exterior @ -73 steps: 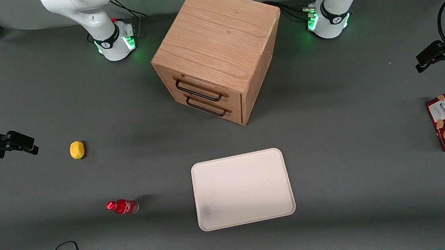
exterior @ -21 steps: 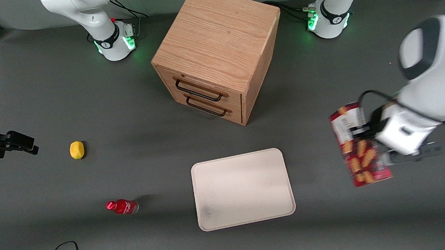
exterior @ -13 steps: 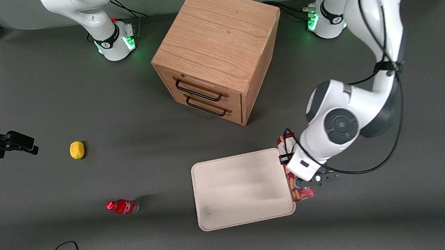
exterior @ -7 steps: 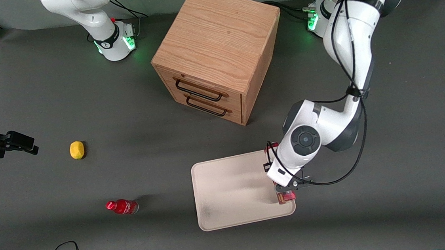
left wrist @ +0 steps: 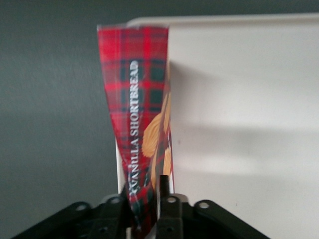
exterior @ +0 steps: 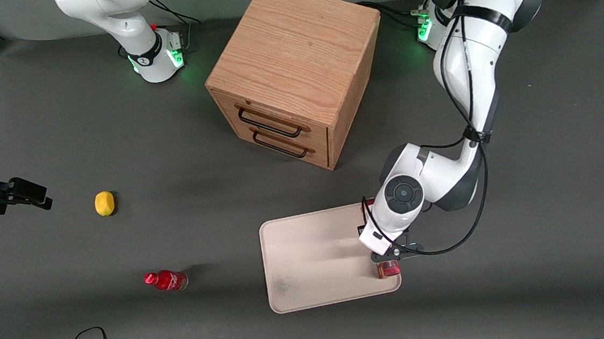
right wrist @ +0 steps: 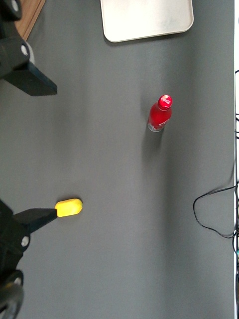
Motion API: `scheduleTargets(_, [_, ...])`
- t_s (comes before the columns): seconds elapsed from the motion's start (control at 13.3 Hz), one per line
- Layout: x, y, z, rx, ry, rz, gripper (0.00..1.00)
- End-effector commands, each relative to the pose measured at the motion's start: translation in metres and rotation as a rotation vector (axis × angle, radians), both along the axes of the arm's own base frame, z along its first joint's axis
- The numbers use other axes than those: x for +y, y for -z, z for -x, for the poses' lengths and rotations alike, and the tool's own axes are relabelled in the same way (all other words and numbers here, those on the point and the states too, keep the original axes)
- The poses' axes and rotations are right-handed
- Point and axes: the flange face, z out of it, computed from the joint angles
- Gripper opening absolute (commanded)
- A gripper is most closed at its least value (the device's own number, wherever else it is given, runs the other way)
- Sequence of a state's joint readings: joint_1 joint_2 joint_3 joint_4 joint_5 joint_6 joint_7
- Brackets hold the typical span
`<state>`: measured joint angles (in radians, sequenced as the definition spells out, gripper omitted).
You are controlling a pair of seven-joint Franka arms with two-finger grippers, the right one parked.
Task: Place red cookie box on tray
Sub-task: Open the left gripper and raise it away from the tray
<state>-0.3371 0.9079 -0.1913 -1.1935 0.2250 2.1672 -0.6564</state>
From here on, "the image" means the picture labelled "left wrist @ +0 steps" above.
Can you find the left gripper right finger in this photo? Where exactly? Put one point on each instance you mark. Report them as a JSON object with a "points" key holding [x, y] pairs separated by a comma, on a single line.
{"points": [[169, 214]]}

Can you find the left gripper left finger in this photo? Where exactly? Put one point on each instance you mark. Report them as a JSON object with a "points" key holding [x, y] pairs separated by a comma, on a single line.
{"points": [[113, 214]]}

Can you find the red tartan cookie box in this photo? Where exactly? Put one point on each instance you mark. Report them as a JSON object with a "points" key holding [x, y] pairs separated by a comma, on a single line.
{"points": [[134, 99]]}

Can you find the cream white rectangular tray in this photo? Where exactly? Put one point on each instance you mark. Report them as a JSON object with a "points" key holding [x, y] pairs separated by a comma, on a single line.
{"points": [[236, 99]]}

